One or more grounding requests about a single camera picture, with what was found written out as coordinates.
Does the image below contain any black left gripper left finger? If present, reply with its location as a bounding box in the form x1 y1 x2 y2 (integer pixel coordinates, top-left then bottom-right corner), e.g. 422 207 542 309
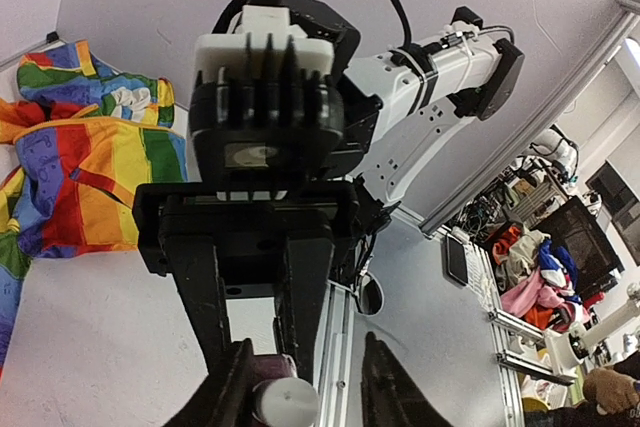
164 339 254 427

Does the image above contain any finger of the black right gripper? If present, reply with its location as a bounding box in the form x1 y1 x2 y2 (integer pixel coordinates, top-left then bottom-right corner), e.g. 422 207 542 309
164 235 232 373
274 228 333 382

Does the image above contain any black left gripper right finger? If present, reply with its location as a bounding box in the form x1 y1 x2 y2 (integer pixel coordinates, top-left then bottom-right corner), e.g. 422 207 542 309
360 332 451 427

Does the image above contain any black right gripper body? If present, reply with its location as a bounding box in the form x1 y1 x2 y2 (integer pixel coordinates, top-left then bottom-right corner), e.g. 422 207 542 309
133 181 359 296

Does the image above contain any purple nail polish bottle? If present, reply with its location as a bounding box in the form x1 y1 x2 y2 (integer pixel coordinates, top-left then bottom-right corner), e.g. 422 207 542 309
253 354 298 384

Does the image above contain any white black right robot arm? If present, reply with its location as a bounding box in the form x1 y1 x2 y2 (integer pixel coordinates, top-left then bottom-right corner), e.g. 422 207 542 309
133 0 524 380

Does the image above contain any black smartphone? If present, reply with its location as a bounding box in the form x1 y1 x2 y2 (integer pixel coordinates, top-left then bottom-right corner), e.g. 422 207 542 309
445 236 469 286

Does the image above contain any rainbow striped jacket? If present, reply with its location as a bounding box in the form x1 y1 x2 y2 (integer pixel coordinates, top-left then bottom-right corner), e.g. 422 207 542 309
1 40 187 348

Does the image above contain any pile of clothes in bin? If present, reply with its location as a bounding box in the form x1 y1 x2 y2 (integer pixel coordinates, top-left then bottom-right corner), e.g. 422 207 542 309
490 224 591 333

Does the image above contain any brown teddy bear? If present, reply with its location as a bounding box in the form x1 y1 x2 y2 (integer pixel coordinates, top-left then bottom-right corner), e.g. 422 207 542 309
583 368 639 414

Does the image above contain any aluminium table frame rail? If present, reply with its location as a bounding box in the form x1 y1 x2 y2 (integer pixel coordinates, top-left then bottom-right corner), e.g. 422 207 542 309
315 0 639 426

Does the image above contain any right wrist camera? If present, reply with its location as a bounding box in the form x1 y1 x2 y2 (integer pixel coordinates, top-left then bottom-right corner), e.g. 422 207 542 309
187 5 344 202

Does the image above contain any small black corner bracket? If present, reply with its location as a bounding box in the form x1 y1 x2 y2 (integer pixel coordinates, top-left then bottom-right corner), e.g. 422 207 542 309
46 32 59 43

